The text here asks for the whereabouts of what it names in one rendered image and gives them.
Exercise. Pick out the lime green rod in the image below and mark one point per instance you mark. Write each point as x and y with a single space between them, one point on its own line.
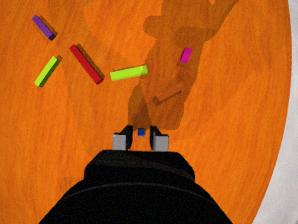
127 73
47 71

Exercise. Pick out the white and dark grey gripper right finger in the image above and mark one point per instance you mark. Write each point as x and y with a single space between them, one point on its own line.
158 141

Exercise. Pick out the dark red rod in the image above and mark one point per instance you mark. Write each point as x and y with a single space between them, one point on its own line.
86 65

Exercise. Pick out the purple rod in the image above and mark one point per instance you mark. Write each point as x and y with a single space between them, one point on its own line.
43 27

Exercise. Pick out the small magenta block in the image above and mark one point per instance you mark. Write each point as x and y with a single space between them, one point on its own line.
185 55

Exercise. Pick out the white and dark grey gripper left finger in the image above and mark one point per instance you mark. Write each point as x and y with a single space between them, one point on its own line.
122 140

